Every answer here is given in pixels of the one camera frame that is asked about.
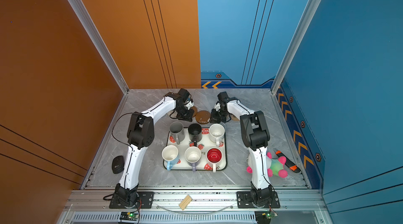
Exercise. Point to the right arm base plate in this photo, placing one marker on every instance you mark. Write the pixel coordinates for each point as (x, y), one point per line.
(244, 200)

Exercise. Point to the white mug blue handle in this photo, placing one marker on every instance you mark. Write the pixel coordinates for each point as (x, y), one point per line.
(170, 155)

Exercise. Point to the aluminium corner post right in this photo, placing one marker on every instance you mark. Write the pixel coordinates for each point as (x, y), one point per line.
(305, 20)

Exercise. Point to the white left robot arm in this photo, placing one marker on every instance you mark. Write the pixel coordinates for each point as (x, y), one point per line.
(140, 136)

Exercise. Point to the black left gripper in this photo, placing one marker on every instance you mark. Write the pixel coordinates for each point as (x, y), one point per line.
(191, 111)

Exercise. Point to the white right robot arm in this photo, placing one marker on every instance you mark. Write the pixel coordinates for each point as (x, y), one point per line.
(255, 136)

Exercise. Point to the black mug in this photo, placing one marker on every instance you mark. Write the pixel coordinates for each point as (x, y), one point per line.
(195, 133)

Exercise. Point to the white strawberry pattern tray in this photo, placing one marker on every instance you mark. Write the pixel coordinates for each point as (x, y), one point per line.
(204, 145)

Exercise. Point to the circuit board right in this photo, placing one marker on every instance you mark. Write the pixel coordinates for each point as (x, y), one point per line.
(265, 217)

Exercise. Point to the green circuit board left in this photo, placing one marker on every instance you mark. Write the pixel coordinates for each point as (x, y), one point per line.
(129, 217)

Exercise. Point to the cork paw print coaster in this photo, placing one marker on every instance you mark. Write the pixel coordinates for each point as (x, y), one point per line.
(234, 118)

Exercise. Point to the aluminium front rail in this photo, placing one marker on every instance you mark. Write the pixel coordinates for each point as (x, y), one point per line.
(204, 199)

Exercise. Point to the colourful plush toy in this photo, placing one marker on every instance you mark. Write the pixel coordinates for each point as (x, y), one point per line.
(275, 166)

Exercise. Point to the light brown wooden round coaster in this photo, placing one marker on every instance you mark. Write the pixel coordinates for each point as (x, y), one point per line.
(195, 111)

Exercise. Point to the small wooden block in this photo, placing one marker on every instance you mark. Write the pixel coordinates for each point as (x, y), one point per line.
(185, 202)

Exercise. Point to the red inside white mug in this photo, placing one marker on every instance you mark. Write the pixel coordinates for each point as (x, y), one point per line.
(214, 157)

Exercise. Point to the black computer mouse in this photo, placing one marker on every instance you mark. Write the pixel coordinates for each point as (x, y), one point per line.
(118, 164)

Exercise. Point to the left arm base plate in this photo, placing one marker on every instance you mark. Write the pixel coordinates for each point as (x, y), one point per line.
(144, 200)

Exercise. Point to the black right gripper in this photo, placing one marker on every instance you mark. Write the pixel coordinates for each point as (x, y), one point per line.
(214, 119)

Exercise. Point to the black orange utility knife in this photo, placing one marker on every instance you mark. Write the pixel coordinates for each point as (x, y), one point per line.
(287, 162)

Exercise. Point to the dark brown wooden round coaster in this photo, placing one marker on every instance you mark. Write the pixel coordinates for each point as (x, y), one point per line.
(203, 117)

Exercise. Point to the white mug purple handle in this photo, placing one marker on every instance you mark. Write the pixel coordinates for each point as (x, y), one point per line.
(193, 155)

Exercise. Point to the aluminium corner post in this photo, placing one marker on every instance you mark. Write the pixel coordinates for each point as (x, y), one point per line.
(97, 40)
(305, 20)

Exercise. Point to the grey metal mug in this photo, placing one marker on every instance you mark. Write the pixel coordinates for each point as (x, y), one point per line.
(177, 134)

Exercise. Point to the aluminium corner post left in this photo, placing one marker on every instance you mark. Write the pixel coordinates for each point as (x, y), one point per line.
(97, 40)

